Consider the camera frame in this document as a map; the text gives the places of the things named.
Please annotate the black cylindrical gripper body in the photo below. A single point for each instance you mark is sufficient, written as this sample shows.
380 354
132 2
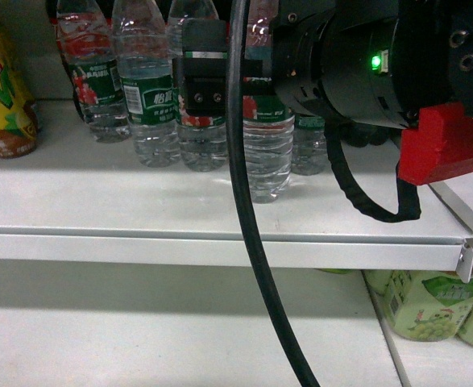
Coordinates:
375 62

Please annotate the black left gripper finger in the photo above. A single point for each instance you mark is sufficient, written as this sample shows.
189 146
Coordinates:
200 68

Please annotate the water bottle barcode green label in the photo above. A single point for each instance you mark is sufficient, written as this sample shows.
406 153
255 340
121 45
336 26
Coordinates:
141 48

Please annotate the water bottle red players label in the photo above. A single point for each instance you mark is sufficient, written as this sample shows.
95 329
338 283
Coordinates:
202 139

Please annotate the right rear water bottle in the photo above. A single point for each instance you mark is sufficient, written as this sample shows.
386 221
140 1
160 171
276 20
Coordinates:
309 145

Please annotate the far left water bottle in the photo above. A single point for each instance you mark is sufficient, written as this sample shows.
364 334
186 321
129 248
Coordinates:
84 36

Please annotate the white metal shelf board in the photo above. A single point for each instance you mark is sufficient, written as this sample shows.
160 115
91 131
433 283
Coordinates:
77 204

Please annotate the white lower shelf board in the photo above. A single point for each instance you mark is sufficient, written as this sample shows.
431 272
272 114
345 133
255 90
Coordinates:
81 324

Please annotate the yellow lemon tea bottle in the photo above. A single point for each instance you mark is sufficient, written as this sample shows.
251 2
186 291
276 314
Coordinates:
19 124

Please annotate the red printed camera mount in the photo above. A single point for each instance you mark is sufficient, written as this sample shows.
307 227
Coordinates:
439 148

